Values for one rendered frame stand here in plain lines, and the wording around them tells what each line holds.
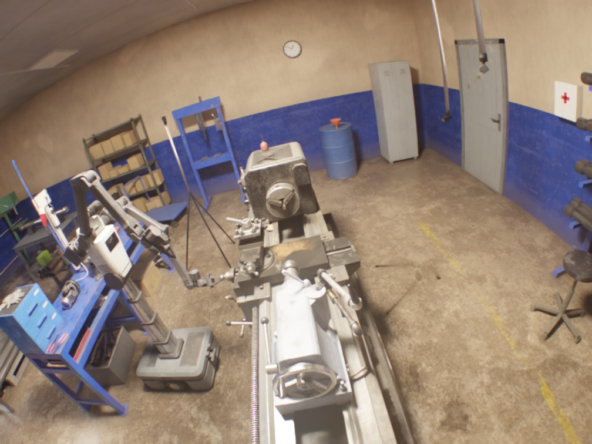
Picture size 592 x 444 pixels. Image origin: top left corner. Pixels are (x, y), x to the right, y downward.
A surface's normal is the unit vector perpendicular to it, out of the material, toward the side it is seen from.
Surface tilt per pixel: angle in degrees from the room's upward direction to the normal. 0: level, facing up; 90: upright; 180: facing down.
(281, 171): 90
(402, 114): 90
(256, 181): 90
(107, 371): 90
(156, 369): 0
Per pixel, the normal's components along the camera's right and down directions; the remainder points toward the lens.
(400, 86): 0.08, 0.48
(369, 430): -0.21, -0.85
